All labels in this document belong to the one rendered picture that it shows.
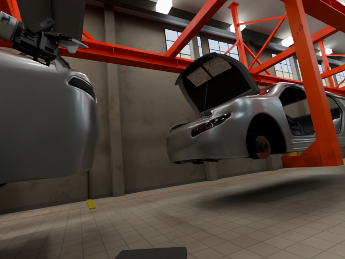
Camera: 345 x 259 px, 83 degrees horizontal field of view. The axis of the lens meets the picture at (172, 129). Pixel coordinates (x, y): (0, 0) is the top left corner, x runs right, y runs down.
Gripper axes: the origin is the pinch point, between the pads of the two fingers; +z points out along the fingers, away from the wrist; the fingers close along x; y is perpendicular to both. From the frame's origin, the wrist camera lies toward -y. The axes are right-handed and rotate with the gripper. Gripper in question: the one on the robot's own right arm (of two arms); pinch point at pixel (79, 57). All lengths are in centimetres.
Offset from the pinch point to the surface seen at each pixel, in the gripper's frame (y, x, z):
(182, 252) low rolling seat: 77, -5, 56
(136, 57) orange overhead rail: -256, -196, 197
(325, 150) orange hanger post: 10, 56, 279
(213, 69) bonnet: -152, -46, 235
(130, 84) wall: -357, -396, 334
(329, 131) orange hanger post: -9, 67, 273
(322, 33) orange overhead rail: -274, 129, 469
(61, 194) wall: -5, -527, 197
